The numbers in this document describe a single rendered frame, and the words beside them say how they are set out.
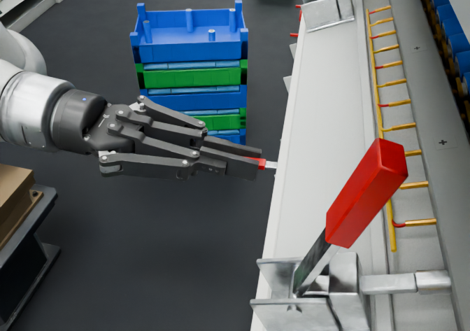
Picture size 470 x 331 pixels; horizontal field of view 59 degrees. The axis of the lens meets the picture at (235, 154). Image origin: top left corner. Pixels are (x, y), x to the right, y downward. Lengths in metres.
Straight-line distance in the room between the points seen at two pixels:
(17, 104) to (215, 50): 0.69
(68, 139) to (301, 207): 0.34
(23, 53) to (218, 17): 0.60
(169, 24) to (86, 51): 0.71
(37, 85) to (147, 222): 0.69
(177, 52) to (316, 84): 0.84
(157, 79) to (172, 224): 0.40
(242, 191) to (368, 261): 1.02
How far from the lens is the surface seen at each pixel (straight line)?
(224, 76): 1.16
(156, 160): 0.46
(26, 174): 0.95
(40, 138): 0.52
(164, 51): 1.12
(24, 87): 0.52
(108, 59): 1.86
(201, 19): 1.29
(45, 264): 1.12
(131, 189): 1.23
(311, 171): 0.23
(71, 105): 0.50
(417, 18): 0.29
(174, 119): 0.52
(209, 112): 1.23
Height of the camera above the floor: 0.88
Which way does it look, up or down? 43 degrees down
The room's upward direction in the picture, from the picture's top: straight up
